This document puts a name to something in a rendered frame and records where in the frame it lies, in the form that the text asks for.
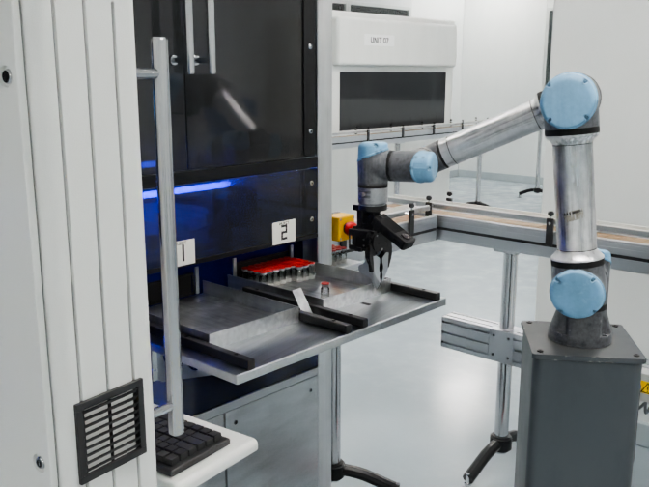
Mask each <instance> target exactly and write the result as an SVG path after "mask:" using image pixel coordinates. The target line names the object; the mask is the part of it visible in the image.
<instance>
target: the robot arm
mask: <svg viewBox="0 0 649 487"><path fill-rule="evenodd" d="M601 101H602V92H601V89H600V86H599V85H598V83H597V82H596V81H595V79H593V78H592V77H591V76H589V75H587V74H585V73H581V72H563V73H561V74H559V75H557V76H555V77H554V78H553V79H551V80H550V81H549V82H548V83H547V85H546V86H545V88H544V89H543V91H541V92H538V93H536V95H535V97H534V99H533V100H530V101H527V102H525V103H523V104H520V105H518V106H516V107H513V108H511V109H509V110H506V111H504V112H502V113H499V114H497V115H495V116H493V117H491V118H489V119H487V120H484V121H482V122H480V123H477V124H475V125H473V126H470V127H468V128H466V129H462V130H460V131H458V132H455V133H453V134H451V135H448V136H446V137H444V138H441V139H440V140H438V141H435V142H433V143H431V144H428V145H425V146H423V147H421V148H418V149H415V150H411V151H391V150H389V148H388V144H387V143H386V142H380V141H369V142H362V143H360V144H359V145H358V154H357V186H358V188H357V191H358V203H359V204H358V205H355V204H354V205H353V210H355V211H357V225H355V226H353V228H350V229H349V249H354V251H358V252H362V251H365V261H364V263H363V264H360V265H359V266H358V270H359V272H360V273H362V274H364V275H366V276H368V277H370V278H371V280H372V283H373V285H374V287H375V288H376V289H378V288H380V287H381V284H382V282H383V280H384V278H385V275H386V273H387V269H388V268H389V264H390V260H391V256H392V243H394V244H395V245H397V246H398V247H399V248H400V249H401V250H406V249H408V248H411V247H412V246H413V244H414V242H415V238H414V237H413V236H412V235H411V234H410V233H408V232H407V231H406V230H405V229H403V228H402V227H401V226H400V225H398V224H397V223H396V222H395V221H393V220H392V219H391V218H390V217H388V216H387V215H386V214H382V215H381V212H382V211H386V210H387V204H386V203H387V202H388V181H390V182H413V183H419V184H422V183H431V182H433V181H434V180H435V178H436V176H437V173H438V172H440V171H442V170H444V169H447V168H449V167H451V166H454V165H456V164H458V163H461V162H463V161H466V160H468V159H471V158H475V157H477V156H480V155H482V154H485V153H487V152H488V151H491V150H493V149H496V148H498V147H501V146H503V145H506V144H508V143H511V142H513V141H516V140H518V139H520V138H523V137H525V136H528V135H529V134H532V133H534V132H537V131H539V130H542V129H544V130H545V138H546V139H547V140H548V141H549V142H550V143H551V145H552V161H553V181H554V201H555V221H556V241H557V250H556V251H555V252H554V253H553V254H552V256H551V257H550V265H551V284H550V300H551V303H552V305H553V306H554V307H555V309H556V310H555V312H554V315H553V317H552V319H551V322H550V325H549V333H548V337H549V339H550V340H552V341H553V342H555V343H558V344H561V345H564V346H568V347H573V348H581V349H599V348H604V347H607V346H609V345H610V344H611V343H612V330H611V326H610V323H609V319H608V316H607V297H608V285H609V274H610V265H611V254H610V252H609V251H607V250H604V249H599V248H597V232H596V208H595V183H594V158H593V141H594V139H595V138H596V137H597V136H598V135H599V133H600V114H599V108H600V105H601ZM351 235H352V244H351Z"/></svg>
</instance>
